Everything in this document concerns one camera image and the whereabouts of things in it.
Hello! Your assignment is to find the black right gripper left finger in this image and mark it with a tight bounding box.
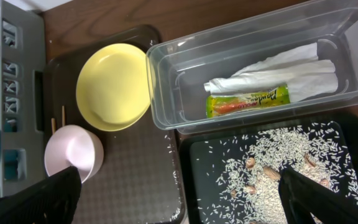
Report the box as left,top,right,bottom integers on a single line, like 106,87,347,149
0,166,81,224

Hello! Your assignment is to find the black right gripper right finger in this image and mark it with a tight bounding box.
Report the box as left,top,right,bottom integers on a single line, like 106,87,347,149
278,168,358,224

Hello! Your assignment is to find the rice and nuts waste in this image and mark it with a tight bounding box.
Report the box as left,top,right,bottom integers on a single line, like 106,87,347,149
190,121,358,223

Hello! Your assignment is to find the pink bowl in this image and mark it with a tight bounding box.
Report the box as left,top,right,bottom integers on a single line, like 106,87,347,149
44,124,104,183

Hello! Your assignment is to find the white napkin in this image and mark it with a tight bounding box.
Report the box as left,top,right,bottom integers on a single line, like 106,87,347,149
204,42,339,103

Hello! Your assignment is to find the green snack wrapper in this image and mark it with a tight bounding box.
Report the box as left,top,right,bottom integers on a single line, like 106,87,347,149
206,85,290,118

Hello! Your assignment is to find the black waste tray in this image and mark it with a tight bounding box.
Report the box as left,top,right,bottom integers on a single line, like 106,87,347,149
180,114,358,223

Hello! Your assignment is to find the grey dishwasher rack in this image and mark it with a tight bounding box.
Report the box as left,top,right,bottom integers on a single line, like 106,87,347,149
0,1,46,197

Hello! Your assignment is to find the wooden chopstick left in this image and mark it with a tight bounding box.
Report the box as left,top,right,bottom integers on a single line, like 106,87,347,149
51,118,57,134

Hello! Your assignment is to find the wooden chopstick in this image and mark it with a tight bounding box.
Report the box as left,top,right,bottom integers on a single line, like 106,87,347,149
62,105,66,127
51,118,57,134

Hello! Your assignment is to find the brown serving tray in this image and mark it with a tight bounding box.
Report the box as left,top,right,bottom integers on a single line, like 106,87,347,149
43,25,186,224

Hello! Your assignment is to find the wooden chopstick right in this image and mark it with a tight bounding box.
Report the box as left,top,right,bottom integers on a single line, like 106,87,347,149
62,105,66,127

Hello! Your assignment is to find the yellow plate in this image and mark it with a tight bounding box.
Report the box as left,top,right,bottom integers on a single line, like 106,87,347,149
76,44,150,131

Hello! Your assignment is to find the clear plastic bin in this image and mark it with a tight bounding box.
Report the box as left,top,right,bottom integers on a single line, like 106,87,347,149
146,0,358,134

